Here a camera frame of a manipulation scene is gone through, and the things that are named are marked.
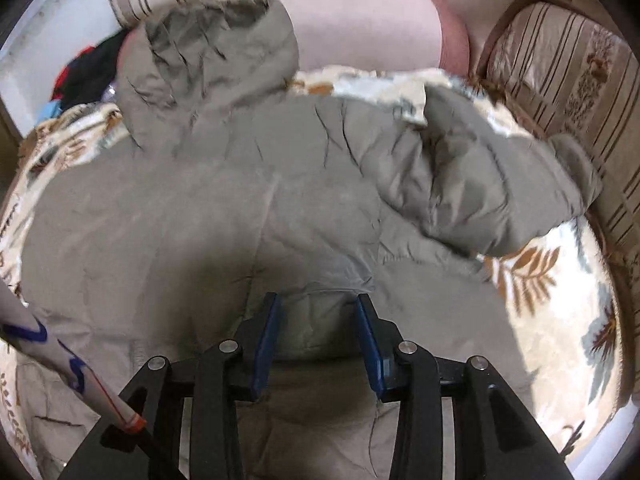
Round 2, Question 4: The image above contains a white patterned sleeve forearm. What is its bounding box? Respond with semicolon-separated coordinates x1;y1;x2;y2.
1;282;145;434

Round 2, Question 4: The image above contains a leaf patterned plush blanket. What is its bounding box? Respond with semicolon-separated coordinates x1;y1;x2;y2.
0;64;626;480

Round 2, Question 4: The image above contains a pile of dark clothes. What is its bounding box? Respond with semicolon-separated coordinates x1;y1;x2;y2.
36;29;129;124

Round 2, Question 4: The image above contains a striped floral side cushion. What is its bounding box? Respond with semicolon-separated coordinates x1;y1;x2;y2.
482;1;640;281

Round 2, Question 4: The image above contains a pink bolster cushion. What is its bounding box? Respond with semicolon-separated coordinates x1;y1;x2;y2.
112;0;471;89

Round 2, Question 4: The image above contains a grey quilted hooded jacket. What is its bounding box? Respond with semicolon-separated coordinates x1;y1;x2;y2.
21;0;600;479

